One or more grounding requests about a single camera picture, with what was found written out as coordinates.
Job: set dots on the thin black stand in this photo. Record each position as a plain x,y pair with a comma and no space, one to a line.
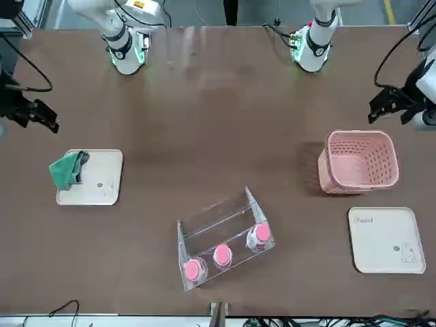
277,13

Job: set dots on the pink plastic basket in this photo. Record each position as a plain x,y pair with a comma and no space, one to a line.
357,163

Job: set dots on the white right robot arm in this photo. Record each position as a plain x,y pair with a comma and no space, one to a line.
126,51

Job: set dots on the green cloth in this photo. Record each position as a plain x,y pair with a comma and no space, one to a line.
64,173

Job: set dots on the cream rabbit print tray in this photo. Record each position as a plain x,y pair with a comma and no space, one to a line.
98,170
385,238

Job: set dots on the aluminium frame post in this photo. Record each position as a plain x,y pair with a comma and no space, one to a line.
218,313

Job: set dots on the white control box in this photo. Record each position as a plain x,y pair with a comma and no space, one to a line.
144,7

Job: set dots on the white bottle pink cap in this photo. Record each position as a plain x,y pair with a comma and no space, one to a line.
192,269
222,253
261,233

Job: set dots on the aluminium frame corner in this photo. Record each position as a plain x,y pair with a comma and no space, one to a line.
24,25
413,27

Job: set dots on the black pole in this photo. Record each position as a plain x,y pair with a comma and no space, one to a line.
231,12

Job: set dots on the clear acrylic shelf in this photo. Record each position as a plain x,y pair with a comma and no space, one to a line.
259,218

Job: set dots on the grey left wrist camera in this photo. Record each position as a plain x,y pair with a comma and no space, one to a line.
424,121

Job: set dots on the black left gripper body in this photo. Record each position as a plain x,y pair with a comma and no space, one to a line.
413,90

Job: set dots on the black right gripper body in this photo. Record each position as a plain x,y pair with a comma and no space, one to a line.
8,98

